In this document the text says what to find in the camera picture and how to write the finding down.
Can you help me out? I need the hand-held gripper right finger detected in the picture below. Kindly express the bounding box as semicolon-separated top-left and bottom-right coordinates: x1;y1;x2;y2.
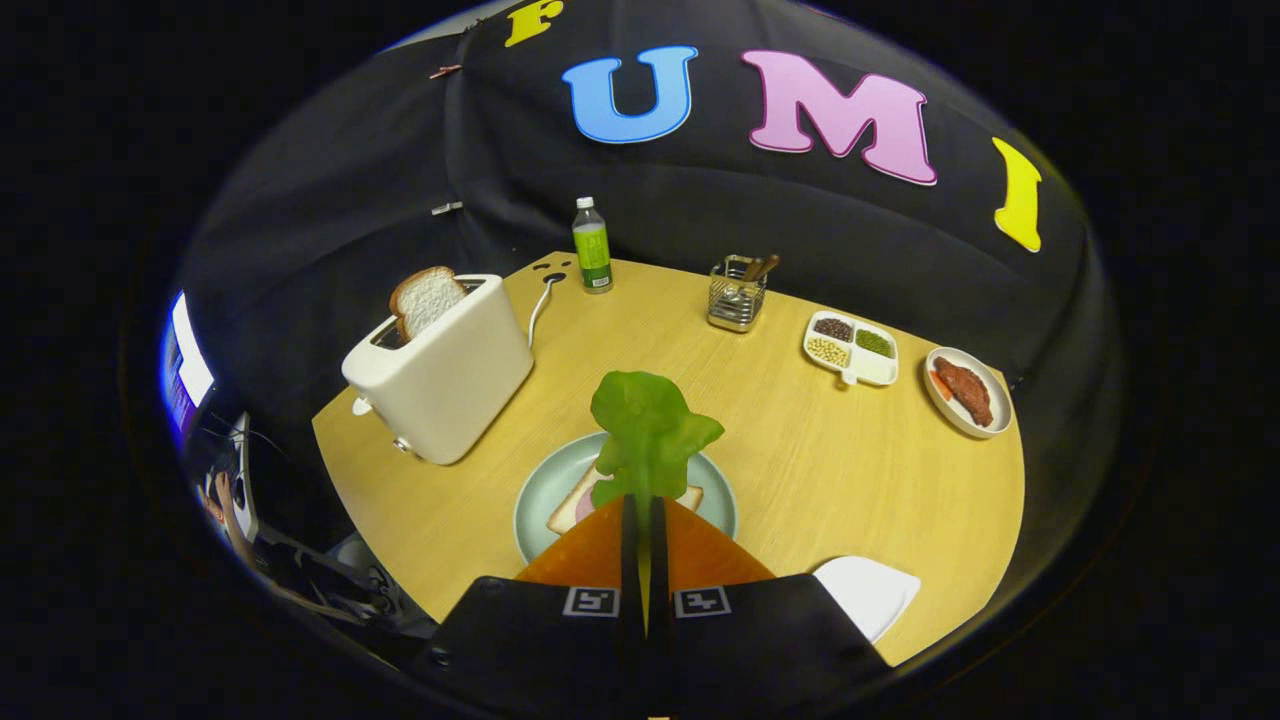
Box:
645;493;896;720

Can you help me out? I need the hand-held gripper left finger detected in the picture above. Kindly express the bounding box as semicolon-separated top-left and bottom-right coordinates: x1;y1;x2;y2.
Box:
415;493;646;720

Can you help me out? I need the green lettuce leaf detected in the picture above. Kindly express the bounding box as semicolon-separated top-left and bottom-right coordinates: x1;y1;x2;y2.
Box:
590;370;726;511

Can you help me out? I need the toasted bread slice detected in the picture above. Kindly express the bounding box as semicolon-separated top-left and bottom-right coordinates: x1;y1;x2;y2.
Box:
388;265;469;343

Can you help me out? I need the bread slice with ham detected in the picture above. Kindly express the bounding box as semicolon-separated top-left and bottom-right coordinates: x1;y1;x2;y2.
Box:
547;462;706;536

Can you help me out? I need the pale green round plate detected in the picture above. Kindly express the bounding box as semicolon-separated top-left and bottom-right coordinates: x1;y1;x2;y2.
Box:
513;430;739;566

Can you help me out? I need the white squarish plate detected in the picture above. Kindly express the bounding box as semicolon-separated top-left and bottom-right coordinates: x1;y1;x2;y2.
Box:
812;556;922;644

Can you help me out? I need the white toaster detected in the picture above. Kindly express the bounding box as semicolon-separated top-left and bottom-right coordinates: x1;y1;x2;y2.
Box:
341;273;536;467

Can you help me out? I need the white divided dish with beans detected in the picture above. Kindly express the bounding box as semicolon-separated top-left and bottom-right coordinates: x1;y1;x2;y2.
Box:
802;310;900;388

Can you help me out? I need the green labelled plastic bottle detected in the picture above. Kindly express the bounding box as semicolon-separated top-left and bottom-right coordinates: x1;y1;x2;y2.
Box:
572;196;614;295

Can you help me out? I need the dark blurry equipment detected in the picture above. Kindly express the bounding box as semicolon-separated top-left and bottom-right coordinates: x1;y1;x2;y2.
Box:
195;410;436;641

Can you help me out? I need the brown cooked meat piece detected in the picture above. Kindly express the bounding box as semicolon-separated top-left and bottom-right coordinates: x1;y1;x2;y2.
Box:
933;357;994;428

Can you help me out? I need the white round plate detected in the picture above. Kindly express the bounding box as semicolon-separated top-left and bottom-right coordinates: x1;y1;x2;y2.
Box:
924;346;1014;440

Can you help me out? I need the black backdrop cloth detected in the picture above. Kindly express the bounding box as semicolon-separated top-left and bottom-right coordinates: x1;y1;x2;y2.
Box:
175;0;1111;561

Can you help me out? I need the lit computer monitor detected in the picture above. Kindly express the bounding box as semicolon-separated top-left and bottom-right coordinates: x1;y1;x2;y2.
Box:
158;290;216;433

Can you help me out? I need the metal wire utensil holder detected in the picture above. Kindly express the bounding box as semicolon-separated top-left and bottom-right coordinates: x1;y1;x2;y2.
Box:
707;255;769;334

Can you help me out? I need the white toaster cable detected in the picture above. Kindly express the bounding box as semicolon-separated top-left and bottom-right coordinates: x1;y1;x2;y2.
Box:
527;275;561;351

